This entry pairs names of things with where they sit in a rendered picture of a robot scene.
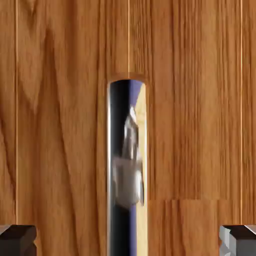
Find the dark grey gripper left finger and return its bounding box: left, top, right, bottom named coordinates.
left=0, top=224, right=38, bottom=256

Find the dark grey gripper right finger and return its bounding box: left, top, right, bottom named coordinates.
left=219, top=224, right=256, bottom=256

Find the wooden drawer front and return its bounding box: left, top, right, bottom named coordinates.
left=0, top=0, right=256, bottom=256

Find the shiny curved metal drawer handle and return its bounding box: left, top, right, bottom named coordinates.
left=106, top=79, right=149, bottom=256

